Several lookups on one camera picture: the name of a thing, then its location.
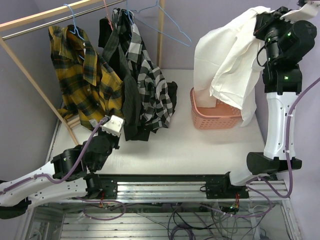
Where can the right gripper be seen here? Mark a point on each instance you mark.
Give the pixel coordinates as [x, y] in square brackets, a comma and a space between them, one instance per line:
[266, 20]

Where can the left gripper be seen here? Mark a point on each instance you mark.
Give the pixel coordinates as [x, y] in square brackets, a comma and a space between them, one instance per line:
[116, 145]

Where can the black white checkered shirt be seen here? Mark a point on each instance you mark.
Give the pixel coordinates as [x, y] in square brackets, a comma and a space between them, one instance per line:
[157, 105]

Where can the blue hanger checkered shirt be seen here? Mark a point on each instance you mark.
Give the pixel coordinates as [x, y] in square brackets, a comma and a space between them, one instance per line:
[129, 13]

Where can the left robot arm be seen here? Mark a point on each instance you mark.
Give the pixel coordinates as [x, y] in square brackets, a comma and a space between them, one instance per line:
[71, 174]

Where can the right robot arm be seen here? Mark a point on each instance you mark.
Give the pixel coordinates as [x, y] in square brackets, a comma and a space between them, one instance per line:
[282, 79]

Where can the yellow plaid shirt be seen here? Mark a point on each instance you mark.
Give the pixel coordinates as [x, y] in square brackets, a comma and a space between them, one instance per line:
[90, 88]

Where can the dark green striped shirt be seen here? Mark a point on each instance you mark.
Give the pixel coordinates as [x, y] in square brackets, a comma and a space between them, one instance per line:
[132, 105]

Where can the blue hanger yellow shirt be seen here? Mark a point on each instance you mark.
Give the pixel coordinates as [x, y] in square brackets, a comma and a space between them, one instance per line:
[75, 40]

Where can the pink hanger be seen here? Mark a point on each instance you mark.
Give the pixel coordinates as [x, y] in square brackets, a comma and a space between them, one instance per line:
[108, 15]

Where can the wooden clothes rack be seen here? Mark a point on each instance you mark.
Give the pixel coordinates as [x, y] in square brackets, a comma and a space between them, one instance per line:
[26, 120]

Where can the pink plastic basket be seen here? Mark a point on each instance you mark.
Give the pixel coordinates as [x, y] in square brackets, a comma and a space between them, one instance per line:
[222, 116]

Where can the metal hanging rod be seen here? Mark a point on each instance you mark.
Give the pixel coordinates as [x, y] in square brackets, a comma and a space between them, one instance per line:
[71, 7]

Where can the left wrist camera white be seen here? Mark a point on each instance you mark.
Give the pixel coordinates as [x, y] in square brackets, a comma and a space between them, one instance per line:
[114, 125]

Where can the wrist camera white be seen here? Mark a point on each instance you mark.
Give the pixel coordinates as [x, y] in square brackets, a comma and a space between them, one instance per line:
[303, 11]
[114, 125]

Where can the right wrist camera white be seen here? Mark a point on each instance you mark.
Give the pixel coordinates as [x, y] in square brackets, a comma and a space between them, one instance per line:
[303, 11]

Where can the aluminium rail base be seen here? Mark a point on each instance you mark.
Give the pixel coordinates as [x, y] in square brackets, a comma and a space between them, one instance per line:
[153, 189]

